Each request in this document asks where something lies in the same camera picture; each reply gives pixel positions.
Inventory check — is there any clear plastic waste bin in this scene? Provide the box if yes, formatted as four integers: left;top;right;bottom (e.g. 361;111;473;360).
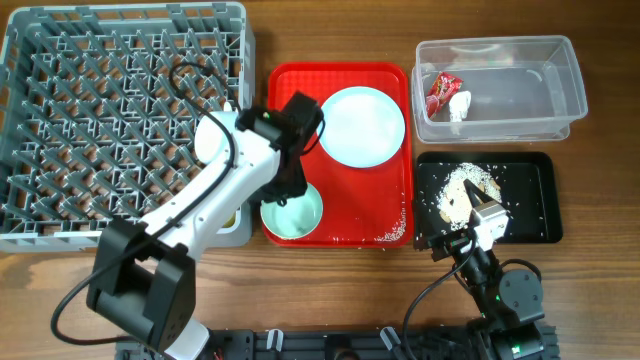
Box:
411;35;588;144

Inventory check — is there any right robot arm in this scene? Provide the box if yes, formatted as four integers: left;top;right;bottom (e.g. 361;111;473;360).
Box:
410;179;546;359

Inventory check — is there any red strawberry cake wrapper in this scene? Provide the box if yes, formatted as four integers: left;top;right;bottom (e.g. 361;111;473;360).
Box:
425;72;464;119

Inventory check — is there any spilled rice on tray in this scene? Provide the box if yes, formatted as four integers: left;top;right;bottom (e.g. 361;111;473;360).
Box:
373;209;407;243

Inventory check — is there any grey dishwasher rack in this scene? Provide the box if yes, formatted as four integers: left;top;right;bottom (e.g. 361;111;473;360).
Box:
1;2;255;253

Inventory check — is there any yellow plastic cup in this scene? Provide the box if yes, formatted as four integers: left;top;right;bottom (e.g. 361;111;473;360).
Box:
222;213;236;229

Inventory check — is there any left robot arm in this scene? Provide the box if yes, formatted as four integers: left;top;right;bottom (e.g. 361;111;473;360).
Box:
86;92;323;359

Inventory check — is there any black waste tray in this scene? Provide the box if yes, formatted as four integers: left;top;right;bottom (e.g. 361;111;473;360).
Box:
414;152;563;244

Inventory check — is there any light blue plate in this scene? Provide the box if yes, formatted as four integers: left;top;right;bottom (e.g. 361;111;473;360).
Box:
320;86;406;169

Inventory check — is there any white tissue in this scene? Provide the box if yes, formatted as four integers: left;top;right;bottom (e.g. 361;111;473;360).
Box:
449;91;472;122

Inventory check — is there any mint green bowl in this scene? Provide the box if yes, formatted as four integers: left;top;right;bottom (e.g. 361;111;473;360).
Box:
260;183;324;240

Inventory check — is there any leftover rice and food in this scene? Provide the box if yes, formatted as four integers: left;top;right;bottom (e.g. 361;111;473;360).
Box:
437;163;502;231

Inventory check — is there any light blue bowl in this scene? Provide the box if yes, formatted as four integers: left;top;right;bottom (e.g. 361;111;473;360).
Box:
194;103;238;165

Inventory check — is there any red plastic tray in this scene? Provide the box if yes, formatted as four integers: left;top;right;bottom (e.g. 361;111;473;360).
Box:
262;62;414;248

